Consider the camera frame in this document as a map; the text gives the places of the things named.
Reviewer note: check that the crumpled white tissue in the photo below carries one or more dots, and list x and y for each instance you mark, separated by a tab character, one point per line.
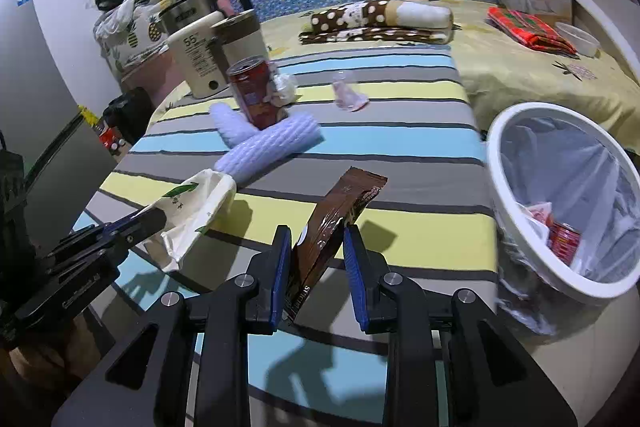
284	88

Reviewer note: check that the white round trash bin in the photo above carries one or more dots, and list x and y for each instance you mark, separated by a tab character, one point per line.
510	217

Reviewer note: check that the brown snack wrapper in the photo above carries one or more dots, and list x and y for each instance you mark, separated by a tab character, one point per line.
323	234

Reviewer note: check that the clear plastic container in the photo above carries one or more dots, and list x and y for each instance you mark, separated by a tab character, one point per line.
584	43

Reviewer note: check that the red toy car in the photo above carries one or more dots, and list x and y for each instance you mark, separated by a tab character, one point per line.
112	141

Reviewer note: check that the red soda can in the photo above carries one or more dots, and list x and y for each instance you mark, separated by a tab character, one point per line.
255	92

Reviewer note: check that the steel kettle black handle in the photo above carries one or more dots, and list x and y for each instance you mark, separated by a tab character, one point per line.
185	12

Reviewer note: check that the black bag on floor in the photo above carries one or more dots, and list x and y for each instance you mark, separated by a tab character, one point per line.
130	114

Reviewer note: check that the translucent bin liner bag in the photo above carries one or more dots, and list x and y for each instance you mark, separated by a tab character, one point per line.
557	167

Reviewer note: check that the white green paper bag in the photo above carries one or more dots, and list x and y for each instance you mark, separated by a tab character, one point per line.
189	208

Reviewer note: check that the red plaid folded cloth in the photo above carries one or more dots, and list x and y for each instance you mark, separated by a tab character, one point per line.
530	31

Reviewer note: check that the red tissue pack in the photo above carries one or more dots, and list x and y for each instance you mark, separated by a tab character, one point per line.
539	217

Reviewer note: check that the cream brown tumbler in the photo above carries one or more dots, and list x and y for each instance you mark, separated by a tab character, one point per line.
235	38

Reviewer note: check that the cream electric kettle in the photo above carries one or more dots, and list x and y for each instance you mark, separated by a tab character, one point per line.
188	47

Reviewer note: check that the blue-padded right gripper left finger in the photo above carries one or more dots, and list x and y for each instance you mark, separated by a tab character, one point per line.
270	272

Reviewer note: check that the striped mat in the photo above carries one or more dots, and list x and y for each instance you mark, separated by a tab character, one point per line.
432	222

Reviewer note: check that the lavender knitted cloth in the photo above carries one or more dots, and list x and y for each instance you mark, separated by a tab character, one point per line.
253	151

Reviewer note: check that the brown polka dot pillow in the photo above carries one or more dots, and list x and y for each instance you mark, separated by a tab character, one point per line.
380	20

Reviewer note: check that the grey refrigerator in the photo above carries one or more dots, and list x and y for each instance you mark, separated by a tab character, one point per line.
65	161

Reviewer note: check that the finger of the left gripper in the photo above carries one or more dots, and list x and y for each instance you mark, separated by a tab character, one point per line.
110	239
155	221

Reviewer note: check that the clear plastic wrapper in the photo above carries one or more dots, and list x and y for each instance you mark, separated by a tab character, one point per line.
347	95

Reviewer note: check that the red cartoon snack box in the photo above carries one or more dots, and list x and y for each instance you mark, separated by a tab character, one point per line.
563	240

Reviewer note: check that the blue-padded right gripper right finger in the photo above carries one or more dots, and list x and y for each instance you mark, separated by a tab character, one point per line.
364	271

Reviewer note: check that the pineapple print bag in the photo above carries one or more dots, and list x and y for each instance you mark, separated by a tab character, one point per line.
131	33

